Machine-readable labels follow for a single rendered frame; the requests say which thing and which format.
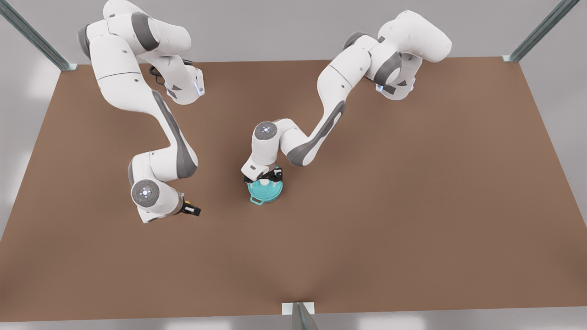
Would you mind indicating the teal pot lid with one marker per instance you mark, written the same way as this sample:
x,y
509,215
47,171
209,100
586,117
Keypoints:
x,y
265,187

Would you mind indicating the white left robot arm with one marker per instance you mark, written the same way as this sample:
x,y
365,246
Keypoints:
x,y
339,87

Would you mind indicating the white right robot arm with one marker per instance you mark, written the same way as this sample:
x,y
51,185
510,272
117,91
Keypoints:
x,y
137,101

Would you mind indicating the teal pot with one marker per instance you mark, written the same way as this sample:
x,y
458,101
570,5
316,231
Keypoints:
x,y
266,197

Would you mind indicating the silver frame post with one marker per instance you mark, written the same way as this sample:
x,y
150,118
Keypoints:
x,y
541,30
32,33
300,316

